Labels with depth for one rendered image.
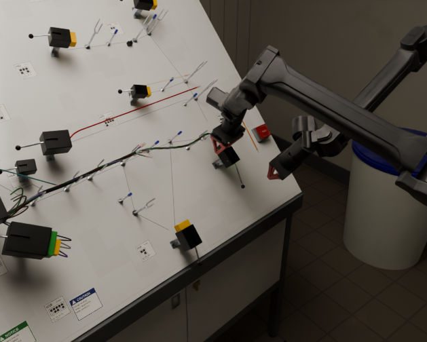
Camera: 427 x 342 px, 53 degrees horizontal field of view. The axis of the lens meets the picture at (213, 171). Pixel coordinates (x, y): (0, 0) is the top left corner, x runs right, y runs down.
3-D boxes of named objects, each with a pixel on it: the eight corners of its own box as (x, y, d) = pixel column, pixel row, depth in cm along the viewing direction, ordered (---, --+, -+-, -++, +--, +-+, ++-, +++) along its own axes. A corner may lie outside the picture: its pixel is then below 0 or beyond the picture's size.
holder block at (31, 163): (-8, 169, 111) (-5, 160, 105) (29, 165, 116) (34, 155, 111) (-4, 186, 110) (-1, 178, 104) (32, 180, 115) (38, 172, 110)
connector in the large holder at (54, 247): (47, 233, 104) (51, 230, 101) (59, 235, 106) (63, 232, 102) (42, 257, 102) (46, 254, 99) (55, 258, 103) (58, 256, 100)
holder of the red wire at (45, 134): (9, 148, 115) (15, 134, 106) (58, 143, 123) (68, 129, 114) (13, 166, 114) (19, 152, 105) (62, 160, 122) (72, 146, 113)
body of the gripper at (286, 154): (267, 163, 126) (280, 151, 120) (285, 149, 132) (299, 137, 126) (281, 180, 125) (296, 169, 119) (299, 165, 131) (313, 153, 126)
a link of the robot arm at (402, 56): (430, 28, 115) (434, 57, 123) (411, 24, 119) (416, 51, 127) (324, 142, 112) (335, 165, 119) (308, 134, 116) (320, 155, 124)
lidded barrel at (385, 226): (447, 250, 270) (483, 152, 235) (396, 291, 240) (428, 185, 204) (368, 207, 310) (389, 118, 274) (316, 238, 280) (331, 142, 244)
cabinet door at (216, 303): (280, 280, 191) (289, 208, 171) (190, 355, 158) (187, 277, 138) (276, 277, 193) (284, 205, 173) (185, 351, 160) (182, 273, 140)
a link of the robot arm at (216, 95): (229, 118, 122) (246, 93, 123) (197, 98, 125) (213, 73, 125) (233, 128, 134) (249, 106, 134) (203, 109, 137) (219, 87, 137)
